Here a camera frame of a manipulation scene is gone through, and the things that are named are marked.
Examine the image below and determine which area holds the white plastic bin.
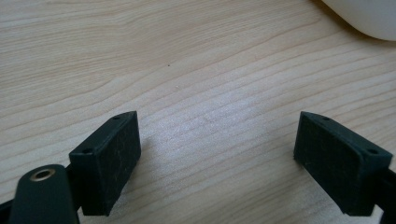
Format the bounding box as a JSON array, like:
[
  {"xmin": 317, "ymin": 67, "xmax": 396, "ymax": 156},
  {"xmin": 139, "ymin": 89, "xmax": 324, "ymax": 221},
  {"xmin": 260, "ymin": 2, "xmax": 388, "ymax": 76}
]
[{"xmin": 320, "ymin": 0, "xmax": 396, "ymax": 42}]

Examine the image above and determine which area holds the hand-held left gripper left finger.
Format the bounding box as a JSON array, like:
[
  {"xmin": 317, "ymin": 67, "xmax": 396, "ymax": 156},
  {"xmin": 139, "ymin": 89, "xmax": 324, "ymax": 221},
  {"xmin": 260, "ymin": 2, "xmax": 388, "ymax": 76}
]
[{"xmin": 68, "ymin": 110, "xmax": 142, "ymax": 217}]

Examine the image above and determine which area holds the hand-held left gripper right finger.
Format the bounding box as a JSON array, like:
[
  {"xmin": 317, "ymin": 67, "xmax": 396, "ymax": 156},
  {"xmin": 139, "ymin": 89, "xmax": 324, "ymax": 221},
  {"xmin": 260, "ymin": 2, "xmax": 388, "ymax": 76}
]
[{"xmin": 292, "ymin": 110, "xmax": 394, "ymax": 217}]

